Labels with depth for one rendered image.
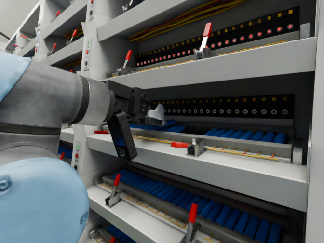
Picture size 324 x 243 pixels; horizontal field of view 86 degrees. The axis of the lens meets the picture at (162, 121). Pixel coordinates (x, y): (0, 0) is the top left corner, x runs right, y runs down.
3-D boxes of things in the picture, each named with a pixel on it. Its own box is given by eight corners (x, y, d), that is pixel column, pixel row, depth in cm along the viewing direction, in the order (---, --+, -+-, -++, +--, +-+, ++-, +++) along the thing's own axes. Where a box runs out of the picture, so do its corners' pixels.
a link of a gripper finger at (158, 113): (175, 106, 50) (152, 100, 43) (173, 127, 49) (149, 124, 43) (167, 106, 52) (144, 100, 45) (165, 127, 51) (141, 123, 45)
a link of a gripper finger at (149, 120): (166, 120, 45) (140, 115, 38) (166, 126, 45) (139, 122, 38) (154, 119, 48) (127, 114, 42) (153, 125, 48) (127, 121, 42)
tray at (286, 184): (306, 213, 24) (311, 146, 22) (88, 148, 63) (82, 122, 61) (309, 156, 38) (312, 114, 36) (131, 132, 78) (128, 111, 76)
